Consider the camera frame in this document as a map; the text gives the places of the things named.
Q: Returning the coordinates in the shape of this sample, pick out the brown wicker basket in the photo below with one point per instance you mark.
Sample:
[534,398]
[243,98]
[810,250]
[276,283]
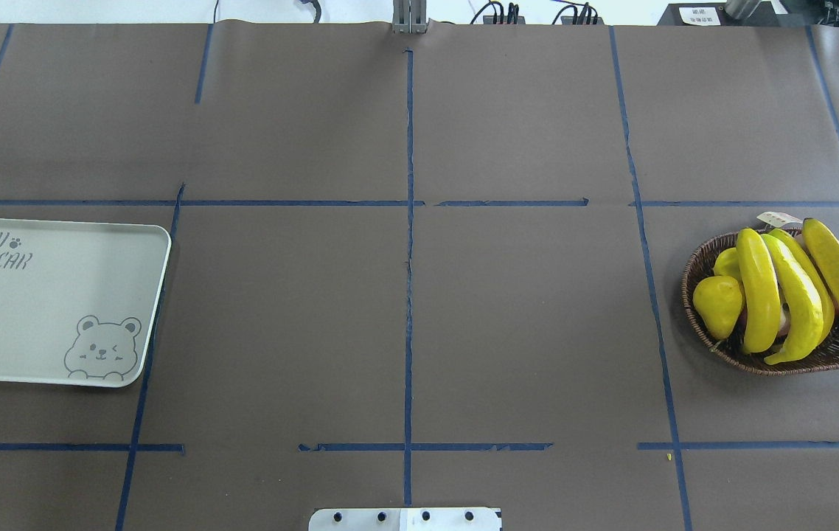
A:
[700,266]

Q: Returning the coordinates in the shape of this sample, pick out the yellow pear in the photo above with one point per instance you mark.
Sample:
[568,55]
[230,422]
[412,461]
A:
[719,301]

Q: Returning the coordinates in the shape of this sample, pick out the light grey bear tray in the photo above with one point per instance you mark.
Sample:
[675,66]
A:
[78,300]

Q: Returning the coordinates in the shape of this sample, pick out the white paper price tag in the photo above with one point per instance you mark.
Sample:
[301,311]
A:
[778,219]

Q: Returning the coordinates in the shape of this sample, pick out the grey aluminium post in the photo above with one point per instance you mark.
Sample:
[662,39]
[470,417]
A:
[409,16]

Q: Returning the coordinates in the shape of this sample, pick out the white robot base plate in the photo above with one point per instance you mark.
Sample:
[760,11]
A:
[407,518]

